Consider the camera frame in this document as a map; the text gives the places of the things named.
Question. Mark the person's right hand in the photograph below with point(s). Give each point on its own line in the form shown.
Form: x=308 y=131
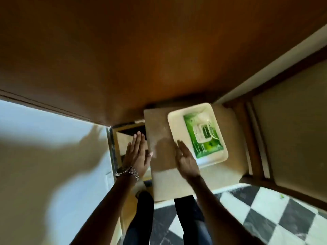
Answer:
x=187 y=163

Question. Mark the green wet wipes pack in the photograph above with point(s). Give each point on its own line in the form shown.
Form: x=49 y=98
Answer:
x=204 y=132

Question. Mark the person's left hand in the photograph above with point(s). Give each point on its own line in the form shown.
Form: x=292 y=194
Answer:
x=135 y=156

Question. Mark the person's right fingers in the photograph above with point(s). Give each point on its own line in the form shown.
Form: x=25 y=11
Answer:
x=181 y=150

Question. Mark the silver metal wristwatch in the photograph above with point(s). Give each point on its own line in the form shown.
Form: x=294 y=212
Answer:
x=129 y=172

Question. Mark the person's legs in dark jeans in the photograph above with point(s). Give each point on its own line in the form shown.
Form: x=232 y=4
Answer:
x=163 y=221

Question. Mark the person's right forearm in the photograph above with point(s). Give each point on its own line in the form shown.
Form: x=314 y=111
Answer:
x=219 y=214

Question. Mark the brown wooden door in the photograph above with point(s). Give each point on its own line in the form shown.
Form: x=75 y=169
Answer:
x=143 y=53

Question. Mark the person's left forearm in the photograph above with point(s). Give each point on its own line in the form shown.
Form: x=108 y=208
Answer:
x=102 y=211

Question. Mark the beige square table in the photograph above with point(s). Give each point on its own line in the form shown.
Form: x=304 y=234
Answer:
x=163 y=176

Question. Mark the wooden framed cabinet door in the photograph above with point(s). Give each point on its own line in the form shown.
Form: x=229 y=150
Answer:
x=288 y=140

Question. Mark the white rectangular plastic tray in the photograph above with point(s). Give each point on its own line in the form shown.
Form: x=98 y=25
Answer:
x=178 y=125

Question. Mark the person's left thumb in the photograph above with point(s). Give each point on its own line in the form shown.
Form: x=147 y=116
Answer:
x=149 y=157

